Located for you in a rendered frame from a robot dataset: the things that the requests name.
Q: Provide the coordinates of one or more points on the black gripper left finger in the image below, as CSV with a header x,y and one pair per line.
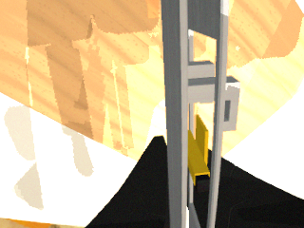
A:
x,y
142,200

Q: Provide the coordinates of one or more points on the light brown wooden board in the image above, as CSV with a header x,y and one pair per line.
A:
x,y
96,65

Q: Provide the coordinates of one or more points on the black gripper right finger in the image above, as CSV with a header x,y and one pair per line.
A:
x,y
245,201

